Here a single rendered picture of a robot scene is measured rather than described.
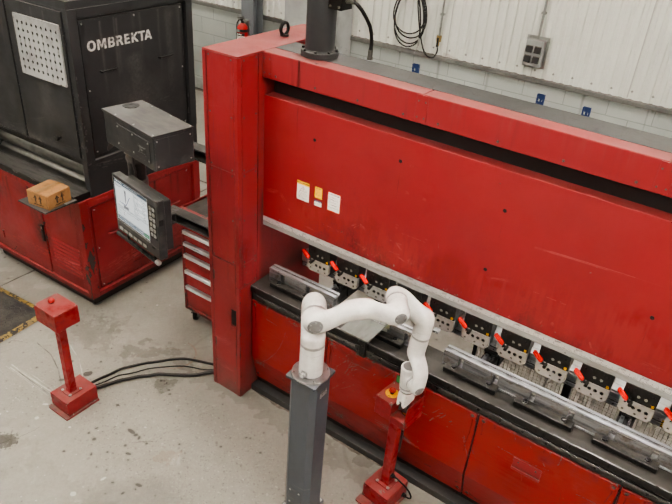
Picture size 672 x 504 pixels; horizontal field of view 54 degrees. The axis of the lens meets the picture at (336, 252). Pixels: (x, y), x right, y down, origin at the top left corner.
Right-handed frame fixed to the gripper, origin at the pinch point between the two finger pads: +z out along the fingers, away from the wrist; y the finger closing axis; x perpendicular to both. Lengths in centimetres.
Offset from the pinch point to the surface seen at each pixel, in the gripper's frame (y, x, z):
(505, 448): -24, 48, 12
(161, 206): 43, -135, -87
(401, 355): -20.2, -19.2, -11.9
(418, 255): -33, -23, -71
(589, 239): -46, 54, -110
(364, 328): -11.3, -39.0, -25.2
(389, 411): 6.3, -5.3, 0.6
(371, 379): -13.4, -33.6, 11.9
